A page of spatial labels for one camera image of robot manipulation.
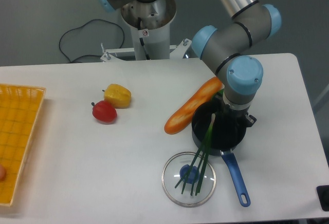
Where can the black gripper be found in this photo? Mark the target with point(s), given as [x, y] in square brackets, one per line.
[238, 116]

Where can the green onion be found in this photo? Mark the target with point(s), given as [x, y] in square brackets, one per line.
[203, 154]

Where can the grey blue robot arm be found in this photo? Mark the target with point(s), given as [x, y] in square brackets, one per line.
[221, 51]

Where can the orange bread loaf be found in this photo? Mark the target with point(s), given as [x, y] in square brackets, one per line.
[183, 116]

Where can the glass lid blue knob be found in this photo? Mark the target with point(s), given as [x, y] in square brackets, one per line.
[174, 169]

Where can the black device at table edge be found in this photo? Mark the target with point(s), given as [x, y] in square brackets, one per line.
[323, 195]

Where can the yellow bell pepper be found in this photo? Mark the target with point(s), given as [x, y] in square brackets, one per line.
[118, 96]

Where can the yellow woven basket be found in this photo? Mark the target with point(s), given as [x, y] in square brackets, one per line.
[20, 108]

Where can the black pot blue handle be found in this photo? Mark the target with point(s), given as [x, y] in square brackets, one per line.
[227, 132]

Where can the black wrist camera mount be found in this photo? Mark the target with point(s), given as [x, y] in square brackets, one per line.
[250, 120]

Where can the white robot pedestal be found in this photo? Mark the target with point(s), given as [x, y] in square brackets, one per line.
[149, 24]

